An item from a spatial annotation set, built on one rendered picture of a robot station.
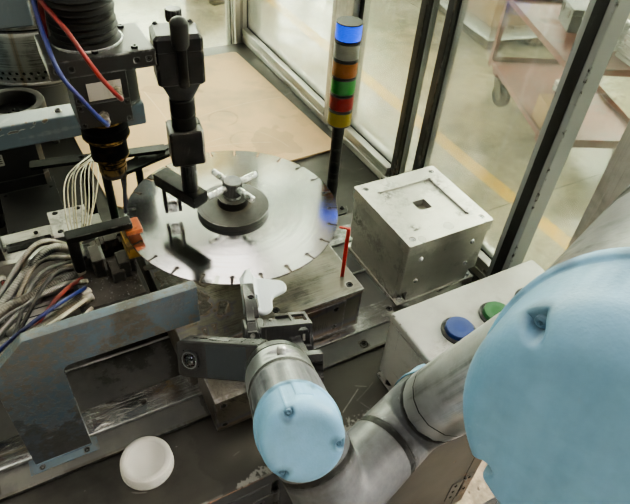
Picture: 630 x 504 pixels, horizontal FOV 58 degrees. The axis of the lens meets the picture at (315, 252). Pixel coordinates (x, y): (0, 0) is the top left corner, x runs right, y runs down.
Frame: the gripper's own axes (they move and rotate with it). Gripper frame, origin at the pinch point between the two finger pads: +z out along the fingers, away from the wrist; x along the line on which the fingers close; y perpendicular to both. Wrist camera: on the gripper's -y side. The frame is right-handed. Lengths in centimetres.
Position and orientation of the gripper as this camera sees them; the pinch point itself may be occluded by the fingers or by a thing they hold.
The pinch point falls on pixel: (244, 322)
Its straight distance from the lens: 82.6
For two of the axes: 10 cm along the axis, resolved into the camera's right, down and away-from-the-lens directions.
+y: 9.8, -0.6, 1.9
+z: -2.0, -1.8, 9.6
